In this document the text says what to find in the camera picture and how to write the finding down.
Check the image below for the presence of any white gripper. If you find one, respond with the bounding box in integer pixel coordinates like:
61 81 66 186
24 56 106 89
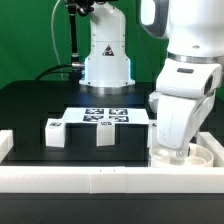
149 58 222 158

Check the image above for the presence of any white round stool seat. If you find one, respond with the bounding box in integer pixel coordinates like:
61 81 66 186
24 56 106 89
149 143 214 168

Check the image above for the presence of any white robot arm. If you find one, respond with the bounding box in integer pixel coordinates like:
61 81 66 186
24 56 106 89
80 0 224 158

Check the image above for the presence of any white tag sheet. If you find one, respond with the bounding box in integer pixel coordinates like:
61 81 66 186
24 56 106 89
62 107 149 125

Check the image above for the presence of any black cable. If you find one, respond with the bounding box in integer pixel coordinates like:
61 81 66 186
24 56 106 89
34 64 74 82

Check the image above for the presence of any grey cable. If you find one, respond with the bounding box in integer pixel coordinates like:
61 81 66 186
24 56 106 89
50 0 66 81

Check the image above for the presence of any white left fence wall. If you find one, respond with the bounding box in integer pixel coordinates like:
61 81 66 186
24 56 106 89
0 130 14 163

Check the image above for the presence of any white front fence wall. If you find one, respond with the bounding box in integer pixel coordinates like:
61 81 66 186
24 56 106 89
0 166 224 194

